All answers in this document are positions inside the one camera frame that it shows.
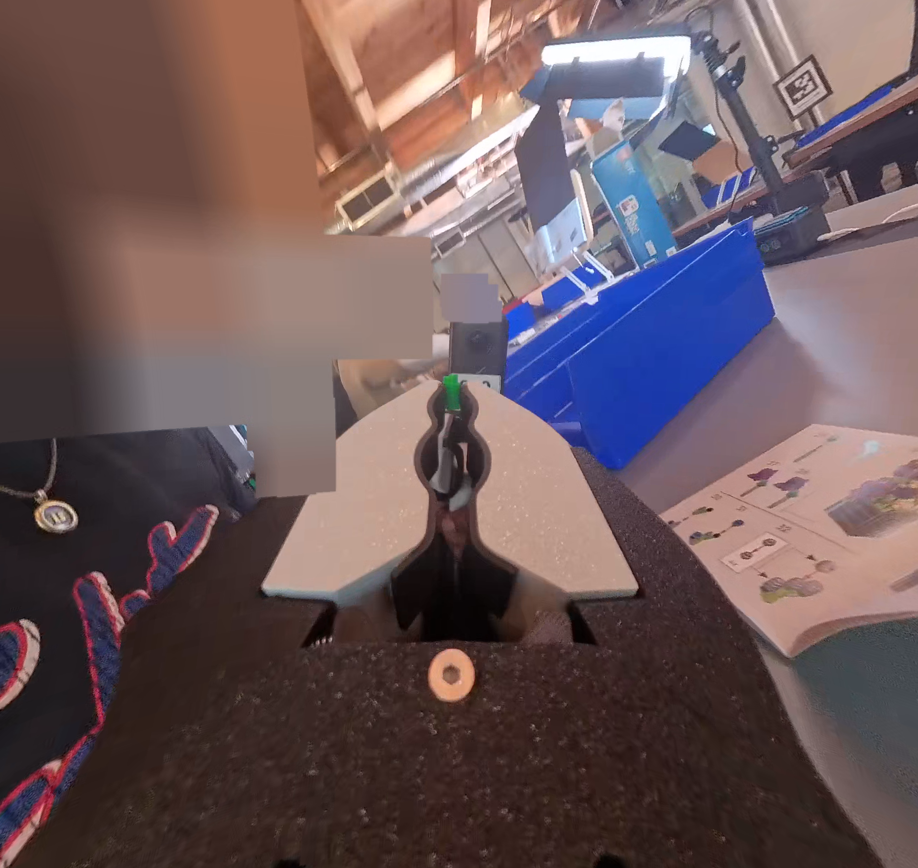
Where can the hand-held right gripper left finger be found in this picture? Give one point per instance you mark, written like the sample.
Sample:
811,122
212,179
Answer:
359,517

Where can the small black device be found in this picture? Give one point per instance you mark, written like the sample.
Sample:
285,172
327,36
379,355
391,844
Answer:
792,234

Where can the tall blue box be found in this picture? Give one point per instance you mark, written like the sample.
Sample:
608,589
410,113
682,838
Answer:
634,206

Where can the studio light panel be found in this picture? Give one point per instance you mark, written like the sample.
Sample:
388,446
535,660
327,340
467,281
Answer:
610,68

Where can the lego instruction booklet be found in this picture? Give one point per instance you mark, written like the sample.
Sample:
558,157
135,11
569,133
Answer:
803,524

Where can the black light stand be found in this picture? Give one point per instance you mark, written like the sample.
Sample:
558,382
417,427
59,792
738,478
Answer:
753,137

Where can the wooden side desk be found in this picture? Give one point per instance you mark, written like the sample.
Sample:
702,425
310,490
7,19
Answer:
846,130

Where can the square wall tag sign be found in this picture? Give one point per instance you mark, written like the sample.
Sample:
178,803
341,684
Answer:
803,87

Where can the short green lego stalk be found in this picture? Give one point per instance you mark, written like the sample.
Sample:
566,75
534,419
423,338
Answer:
452,392

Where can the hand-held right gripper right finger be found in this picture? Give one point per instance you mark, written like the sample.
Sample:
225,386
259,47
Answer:
552,510

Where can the large blue plastic bin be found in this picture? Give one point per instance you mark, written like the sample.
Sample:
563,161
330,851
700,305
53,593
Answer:
660,338

